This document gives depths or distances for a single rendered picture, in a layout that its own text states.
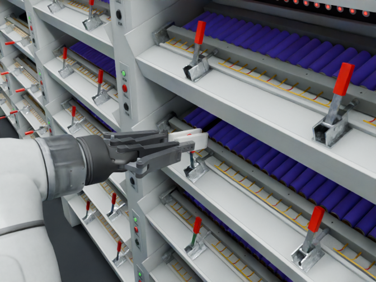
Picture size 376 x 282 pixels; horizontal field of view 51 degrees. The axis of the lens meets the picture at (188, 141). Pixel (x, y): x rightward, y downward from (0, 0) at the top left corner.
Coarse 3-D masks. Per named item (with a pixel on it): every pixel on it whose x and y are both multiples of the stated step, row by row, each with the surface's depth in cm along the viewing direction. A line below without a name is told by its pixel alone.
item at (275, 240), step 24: (144, 120) 85; (168, 120) 87; (168, 168) 80; (192, 192) 76; (216, 192) 70; (240, 192) 69; (264, 192) 67; (216, 216) 72; (240, 216) 65; (264, 216) 64; (264, 240) 61; (288, 240) 59; (336, 240) 57; (288, 264) 57; (336, 264) 54; (360, 264) 53
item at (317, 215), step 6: (318, 210) 52; (324, 210) 52; (312, 216) 53; (318, 216) 52; (312, 222) 53; (318, 222) 53; (312, 228) 53; (318, 228) 53; (312, 234) 54; (306, 240) 54; (312, 240) 54; (306, 246) 55; (306, 252) 55
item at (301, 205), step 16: (176, 128) 85; (192, 128) 82; (208, 144) 77; (224, 160) 74; (240, 160) 71; (256, 176) 67; (256, 192) 66; (272, 192) 65; (288, 192) 63; (288, 208) 62; (304, 208) 60; (320, 224) 58; (336, 224) 56; (352, 240) 54; (368, 240) 53; (368, 256) 52; (368, 272) 51
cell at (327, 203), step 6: (342, 186) 61; (336, 192) 60; (342, 192) 60; (348, 192) 61; (330, 198) 60; (336, 198) 60; (342, 198) 60; (324, 204) 59; (330, 204) 59; (336, 204) 60; (330, 210) 59
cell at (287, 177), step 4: (296, 164) 67; (300, 164) 66; (292, 168) 67; (296, 168) 66; (300, 168) 66; (304, 168) 66; (288, 172) 66; (292, 172) 66; (296, 172) 66; (300, 172) 66; (284, 176) 66; (288, 176) 65; (292, 176) 65; (296, 176) 66; (280, 180) 66; (284, 180) 65; (288, 180) 65; (292, 180) 65; (288, 184) 65
